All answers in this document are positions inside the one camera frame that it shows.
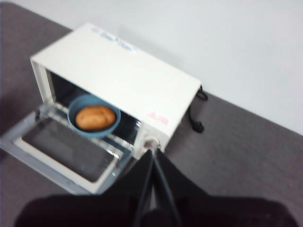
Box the wire oven rack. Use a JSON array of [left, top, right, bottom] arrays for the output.
[[51, 104, 141, 154]]

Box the oven door with beige handle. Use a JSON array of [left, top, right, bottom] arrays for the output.
[[0, 104, 141, 195]]

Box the brown potato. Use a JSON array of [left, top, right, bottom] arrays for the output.
[[75, 105, 116, 131]]

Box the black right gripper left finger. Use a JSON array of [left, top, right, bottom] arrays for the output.
[[14, 150, 155, 227]]

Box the black power plug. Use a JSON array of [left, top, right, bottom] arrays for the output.
[[192, 121, 205, 133]]

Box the blue ribbed bowl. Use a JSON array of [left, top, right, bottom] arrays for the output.
[[68, 94, 121, 140]]

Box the cream oven knob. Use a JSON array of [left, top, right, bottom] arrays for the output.
[[143, 136, 160, 151]]

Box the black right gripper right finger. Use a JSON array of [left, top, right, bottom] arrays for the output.
[[155, 149, 294, 227]]

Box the cream Toshiba toaster oven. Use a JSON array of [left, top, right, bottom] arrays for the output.
[[30, 22, 202, 164]]

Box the black oven power cord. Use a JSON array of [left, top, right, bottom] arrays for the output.
[[187, 84, 209, 126]]

